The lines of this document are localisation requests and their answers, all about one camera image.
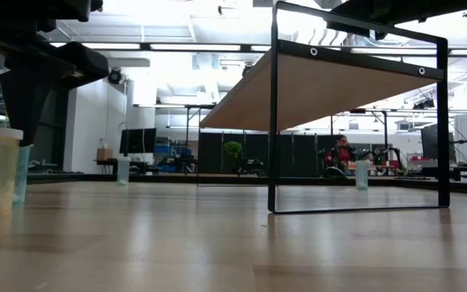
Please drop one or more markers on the ceiling strip light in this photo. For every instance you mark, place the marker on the ceiling strip light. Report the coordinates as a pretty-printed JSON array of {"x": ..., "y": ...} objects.
[
  {"x": 195, "y": 47},
  {"x": 391, "y": 51},
  {"x": 126, "y": 46},
  {"x": 260, "y": 48}
]

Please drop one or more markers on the black ceiling spotlight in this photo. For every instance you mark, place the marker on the black ceiling spotlight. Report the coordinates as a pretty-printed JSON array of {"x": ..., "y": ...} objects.
[
  {"x": 114, "y": 77},
  {"x": 247, "y": 69}
]

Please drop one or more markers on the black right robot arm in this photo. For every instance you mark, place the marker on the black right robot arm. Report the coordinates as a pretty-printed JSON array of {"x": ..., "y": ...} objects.
[{"x": 420, "y": 10}]

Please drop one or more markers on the dark computer monitor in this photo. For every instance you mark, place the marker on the dark computer monitor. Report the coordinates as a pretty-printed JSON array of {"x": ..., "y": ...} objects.
[{"x": 430, "y": 142}]

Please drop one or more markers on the black room divider panels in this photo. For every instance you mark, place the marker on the black room divider panels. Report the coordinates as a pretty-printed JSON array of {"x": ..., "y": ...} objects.
[{"x": 298, "y": 154}]

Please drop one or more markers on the black metal gantry frame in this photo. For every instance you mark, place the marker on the black metal gantry frame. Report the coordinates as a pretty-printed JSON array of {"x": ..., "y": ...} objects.
[
  {"x": 386, "y": 134},
  {"x": 168, "y": 106}
]

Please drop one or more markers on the green bushy plant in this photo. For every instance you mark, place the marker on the green bushy plant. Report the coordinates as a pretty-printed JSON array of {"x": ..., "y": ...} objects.
[{"x": 233, "y": 149}]

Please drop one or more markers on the brown cardboard box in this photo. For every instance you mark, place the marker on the brown cardboard box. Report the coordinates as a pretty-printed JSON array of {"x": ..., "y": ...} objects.
[{"x": 104, "y": 154}]

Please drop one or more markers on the black computer monitor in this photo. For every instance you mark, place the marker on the black computer monitor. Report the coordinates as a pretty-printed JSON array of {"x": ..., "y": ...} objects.
[{"x": 138, "y": 141}]

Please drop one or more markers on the person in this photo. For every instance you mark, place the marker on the person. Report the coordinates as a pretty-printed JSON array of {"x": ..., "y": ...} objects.
[{"x": 339, "y": 156}]

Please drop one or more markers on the wooden shelf black metal frame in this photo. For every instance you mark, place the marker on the wooden shelf black metal frame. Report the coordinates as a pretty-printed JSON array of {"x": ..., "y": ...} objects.
[{"x": 318, "y": 93}]

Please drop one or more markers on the blue storage bins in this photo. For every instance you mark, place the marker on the blue storage bins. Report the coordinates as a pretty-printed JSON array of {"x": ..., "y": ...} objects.
[{"x": 162, "y": 152}]

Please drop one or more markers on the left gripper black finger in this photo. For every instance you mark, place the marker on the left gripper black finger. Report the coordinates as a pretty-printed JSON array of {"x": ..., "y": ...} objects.
[{"x": 24, "y": 101}]

